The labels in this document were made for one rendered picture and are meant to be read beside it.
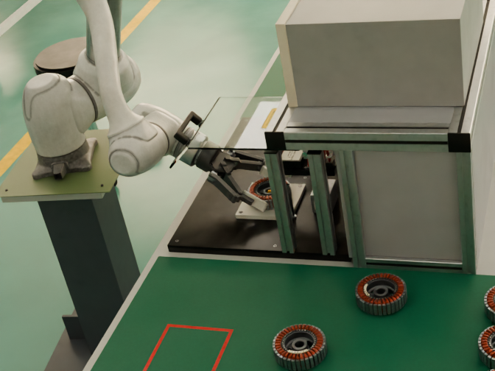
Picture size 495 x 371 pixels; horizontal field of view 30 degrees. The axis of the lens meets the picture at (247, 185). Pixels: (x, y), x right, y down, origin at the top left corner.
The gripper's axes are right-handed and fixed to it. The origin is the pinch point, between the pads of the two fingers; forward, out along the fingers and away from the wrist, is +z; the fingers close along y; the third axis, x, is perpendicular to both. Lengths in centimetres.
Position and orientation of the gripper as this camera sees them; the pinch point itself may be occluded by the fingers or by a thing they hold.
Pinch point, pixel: (269, 191)
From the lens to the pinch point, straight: 238.4
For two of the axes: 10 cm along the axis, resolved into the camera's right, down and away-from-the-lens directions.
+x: -3.0, 6.7, 6.8
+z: 8.6, 4.9, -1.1
